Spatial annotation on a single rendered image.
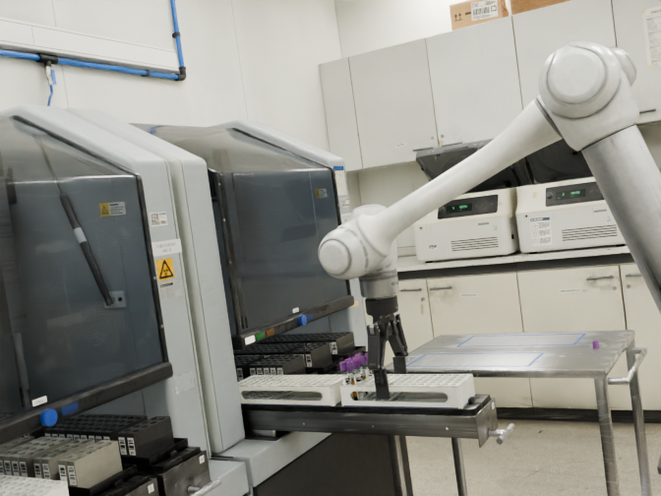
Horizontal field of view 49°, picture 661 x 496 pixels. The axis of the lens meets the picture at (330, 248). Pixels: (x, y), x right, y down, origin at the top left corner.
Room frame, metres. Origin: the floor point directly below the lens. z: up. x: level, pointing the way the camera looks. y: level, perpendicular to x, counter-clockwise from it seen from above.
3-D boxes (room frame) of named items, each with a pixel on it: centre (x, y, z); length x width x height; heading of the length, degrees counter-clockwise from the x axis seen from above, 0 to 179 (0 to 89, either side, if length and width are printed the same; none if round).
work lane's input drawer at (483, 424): (1.71, -0.01, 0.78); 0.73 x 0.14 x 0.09; 60
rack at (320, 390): (1.79, 0.15, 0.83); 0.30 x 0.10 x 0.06; 60
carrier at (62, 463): (1.37, 0.52, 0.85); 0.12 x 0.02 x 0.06; 150
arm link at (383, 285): (1.65, -0.10, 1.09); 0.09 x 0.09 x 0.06
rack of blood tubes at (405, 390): (1.64, -0.13, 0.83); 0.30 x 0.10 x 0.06; 60
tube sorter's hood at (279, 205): (2.16, 0.32, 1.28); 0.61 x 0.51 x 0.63; 150
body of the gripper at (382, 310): (1.66, -0.10, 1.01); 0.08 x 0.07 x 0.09; 150
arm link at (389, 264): (1.64, -0.09, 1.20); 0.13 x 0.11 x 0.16; 156
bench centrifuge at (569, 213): (3.92, -1.37, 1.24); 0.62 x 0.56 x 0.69; 151
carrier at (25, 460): (1.42, 0.62, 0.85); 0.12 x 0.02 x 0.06; 151
